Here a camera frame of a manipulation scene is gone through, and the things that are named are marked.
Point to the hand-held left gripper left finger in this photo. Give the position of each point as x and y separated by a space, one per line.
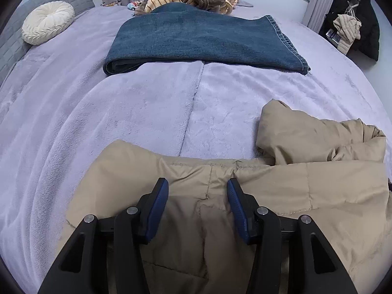
156 214

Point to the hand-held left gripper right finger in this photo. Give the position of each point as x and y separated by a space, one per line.
239 214

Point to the beige puffer jacket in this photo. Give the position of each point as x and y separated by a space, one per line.
291 190

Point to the folded blue jeans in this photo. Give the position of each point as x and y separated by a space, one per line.
199 36

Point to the colourful patterned cloth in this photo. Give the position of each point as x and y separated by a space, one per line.
136 6

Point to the small grey cloth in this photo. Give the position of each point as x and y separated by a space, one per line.
245 3

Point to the yellow bedside clutter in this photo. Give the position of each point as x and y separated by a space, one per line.
111 4

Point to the beige hanging puffer vest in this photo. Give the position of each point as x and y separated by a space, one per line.
346 27

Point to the white round cushion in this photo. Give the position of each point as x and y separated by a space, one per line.
47 23

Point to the black hanging coat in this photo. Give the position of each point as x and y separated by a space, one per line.
367 30

